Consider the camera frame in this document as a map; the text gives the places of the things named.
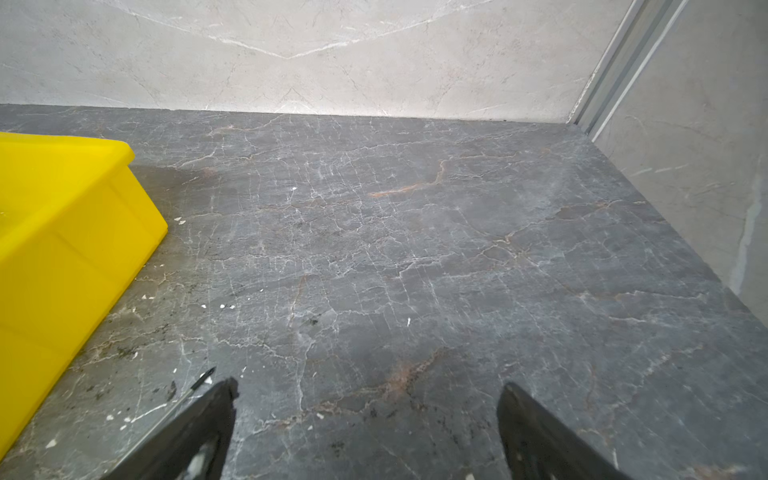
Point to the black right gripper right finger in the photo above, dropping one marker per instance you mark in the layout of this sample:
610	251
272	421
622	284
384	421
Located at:
537	445

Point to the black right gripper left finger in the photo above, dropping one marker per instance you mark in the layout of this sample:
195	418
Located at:
194	445

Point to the yellow plastic bin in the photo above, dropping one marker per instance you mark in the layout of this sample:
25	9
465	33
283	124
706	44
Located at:
76	229

